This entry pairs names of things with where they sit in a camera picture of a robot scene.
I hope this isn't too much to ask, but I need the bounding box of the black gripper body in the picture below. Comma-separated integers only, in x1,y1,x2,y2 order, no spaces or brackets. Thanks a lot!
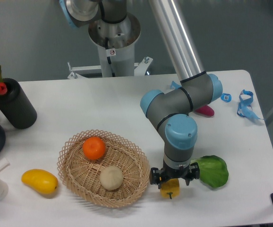
150,161,200,185

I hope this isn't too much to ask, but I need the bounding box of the yellow bell pepper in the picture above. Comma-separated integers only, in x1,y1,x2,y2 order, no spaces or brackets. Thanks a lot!
160,179,180,199

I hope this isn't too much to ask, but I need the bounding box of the blue round tag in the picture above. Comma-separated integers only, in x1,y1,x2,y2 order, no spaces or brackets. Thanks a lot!
221,93,232,103

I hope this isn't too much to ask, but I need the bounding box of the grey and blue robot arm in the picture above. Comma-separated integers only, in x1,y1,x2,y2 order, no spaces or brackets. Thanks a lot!
60,0,222,187

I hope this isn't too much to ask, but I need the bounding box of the woven wicker basket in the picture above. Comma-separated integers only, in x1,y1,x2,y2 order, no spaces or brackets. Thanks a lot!
57,130,150,208

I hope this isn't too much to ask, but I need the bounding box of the blue ribbon strip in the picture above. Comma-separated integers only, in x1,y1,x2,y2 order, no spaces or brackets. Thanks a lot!
170,81,181,90

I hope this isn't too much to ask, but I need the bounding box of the green bok choy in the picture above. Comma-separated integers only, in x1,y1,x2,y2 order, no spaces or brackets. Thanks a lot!
191,155,229,189

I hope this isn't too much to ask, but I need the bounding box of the beige steamed bun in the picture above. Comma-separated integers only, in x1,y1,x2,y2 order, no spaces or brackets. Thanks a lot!
99,166,124,190

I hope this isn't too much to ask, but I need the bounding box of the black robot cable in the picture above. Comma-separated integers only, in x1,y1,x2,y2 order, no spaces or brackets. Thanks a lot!
104,37,116,78

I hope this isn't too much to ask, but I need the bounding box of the purple sweet potato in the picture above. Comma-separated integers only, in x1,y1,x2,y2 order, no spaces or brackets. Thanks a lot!
195,105,214,117

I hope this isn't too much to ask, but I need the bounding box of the blue ribbon lanyard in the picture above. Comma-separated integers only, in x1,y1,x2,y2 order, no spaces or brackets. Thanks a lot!
236,89,264,122

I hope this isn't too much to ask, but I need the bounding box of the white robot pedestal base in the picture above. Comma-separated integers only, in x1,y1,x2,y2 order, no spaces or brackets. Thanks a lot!
67,13,154,80

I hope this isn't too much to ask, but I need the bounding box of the black cylindrical vase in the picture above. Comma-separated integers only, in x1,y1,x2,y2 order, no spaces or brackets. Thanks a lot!
0,78,37,129

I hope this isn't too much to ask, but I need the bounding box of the yellow mango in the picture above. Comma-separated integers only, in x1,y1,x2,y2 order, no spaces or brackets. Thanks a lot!
21,169,58,195

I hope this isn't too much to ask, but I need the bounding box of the orange fruit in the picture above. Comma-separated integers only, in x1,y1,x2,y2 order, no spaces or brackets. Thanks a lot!
82,137,106,160

